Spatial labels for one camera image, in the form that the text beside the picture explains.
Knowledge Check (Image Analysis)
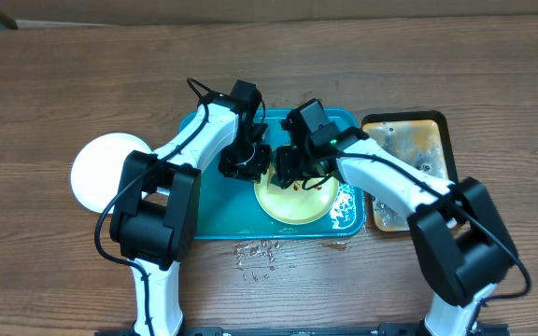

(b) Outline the yellow plate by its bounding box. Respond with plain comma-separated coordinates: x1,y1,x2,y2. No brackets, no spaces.
254,164,339,225

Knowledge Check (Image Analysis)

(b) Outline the white plate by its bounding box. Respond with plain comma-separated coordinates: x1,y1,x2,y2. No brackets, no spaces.
70,133,151,213

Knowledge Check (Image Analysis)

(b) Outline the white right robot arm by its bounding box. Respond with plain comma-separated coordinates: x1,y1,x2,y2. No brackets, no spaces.
274,127,519,335

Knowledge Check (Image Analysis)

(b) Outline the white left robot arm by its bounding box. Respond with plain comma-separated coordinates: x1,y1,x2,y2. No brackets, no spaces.
100,96,270,335

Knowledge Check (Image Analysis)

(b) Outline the teal plastic tray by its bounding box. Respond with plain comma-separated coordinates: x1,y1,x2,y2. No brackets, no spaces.
177,107,367,241

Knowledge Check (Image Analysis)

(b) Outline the black baking tray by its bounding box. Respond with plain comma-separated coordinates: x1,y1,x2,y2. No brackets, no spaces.
361,109,460,233

